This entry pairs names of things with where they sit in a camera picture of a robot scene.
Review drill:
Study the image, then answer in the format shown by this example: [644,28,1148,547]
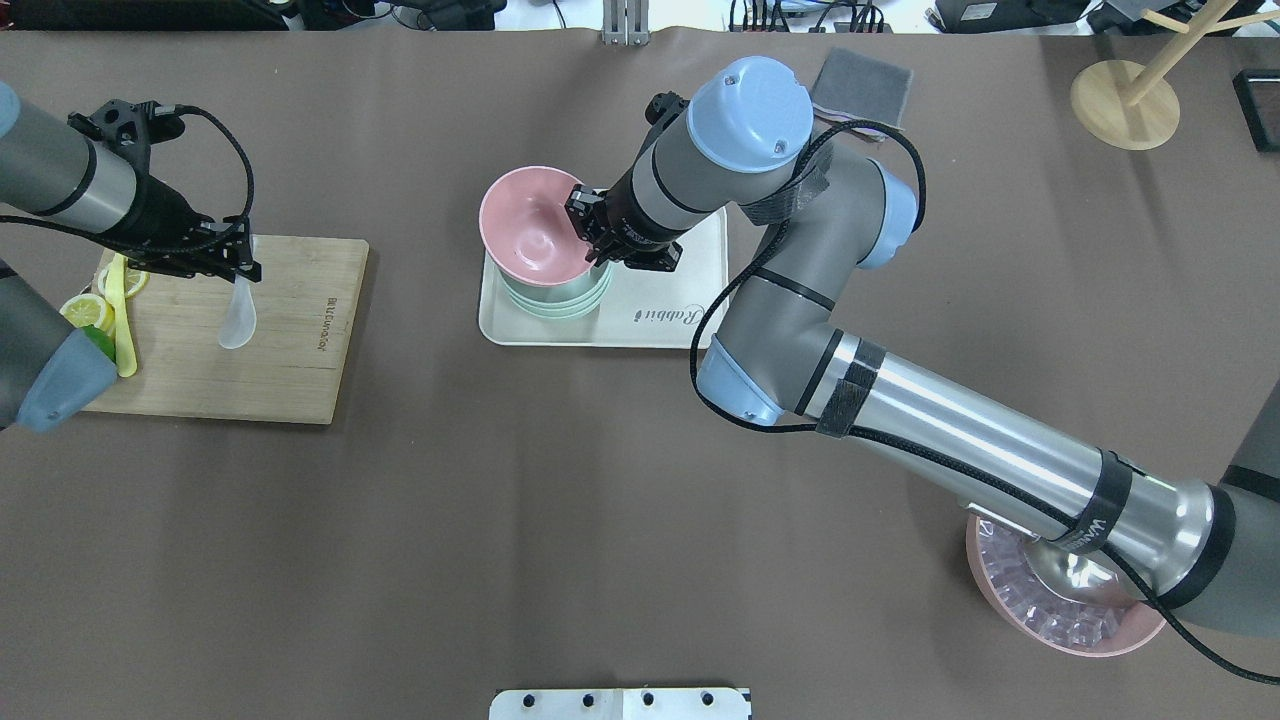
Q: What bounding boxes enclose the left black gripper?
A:
[125,217,262,283]

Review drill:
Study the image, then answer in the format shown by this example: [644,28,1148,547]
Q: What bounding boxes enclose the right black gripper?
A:
[564,183,682,272]

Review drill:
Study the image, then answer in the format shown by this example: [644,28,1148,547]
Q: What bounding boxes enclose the small pink bowl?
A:
[477,167,593,287]

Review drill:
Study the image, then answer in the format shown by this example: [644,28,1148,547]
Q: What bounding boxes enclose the white ceramic spoon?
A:
[218,275,257,350]

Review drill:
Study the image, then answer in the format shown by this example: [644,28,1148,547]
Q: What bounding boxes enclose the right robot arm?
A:
[564,56,1279,637]

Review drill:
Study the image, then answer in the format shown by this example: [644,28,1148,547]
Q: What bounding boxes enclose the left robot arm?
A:
[1,86,262,432]

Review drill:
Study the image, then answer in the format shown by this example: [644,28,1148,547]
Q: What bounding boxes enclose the green bowl top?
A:
[499,265,614,310]

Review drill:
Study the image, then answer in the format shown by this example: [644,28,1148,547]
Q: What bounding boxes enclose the green bowl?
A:
[506,286,608,322]
[499,265,614,310]

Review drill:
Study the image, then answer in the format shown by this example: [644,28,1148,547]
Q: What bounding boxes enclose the green bowl lower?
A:
[506,286,608,322]

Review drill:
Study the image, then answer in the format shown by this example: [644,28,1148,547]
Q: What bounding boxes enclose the large pink bowl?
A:
[965,515,1166,659]

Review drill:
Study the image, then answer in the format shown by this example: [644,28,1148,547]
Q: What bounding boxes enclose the lemon slice back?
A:
[93,263,150,299]

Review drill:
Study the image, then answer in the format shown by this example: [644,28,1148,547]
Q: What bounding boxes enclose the yellow plastic knife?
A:
[102,252,140,378]

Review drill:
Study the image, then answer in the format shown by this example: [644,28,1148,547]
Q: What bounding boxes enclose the cream serving tray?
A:
[477,210,730,348]

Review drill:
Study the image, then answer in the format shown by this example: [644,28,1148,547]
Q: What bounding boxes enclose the green lime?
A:
[79,325,116,363]

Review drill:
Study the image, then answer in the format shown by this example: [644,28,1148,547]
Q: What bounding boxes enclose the bamboo cutting board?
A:
[90,234,369,425]

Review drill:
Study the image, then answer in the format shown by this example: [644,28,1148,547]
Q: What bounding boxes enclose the grey folded cloth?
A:
[810,47,914,129]

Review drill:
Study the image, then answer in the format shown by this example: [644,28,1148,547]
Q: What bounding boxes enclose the wooden mug stand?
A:
[1069,0,1280,152]

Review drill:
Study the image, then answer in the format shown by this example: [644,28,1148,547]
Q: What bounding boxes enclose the metal ice scoop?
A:
[1023,539,1137,609]

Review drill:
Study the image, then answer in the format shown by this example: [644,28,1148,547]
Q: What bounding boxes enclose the clear ice cubes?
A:
[966,519,1128,653]

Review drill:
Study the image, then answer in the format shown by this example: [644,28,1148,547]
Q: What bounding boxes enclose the metal frame bracket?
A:
[600,0,650,47]

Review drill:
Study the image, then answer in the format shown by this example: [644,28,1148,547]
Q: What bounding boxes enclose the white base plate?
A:
[488,687,754,719]

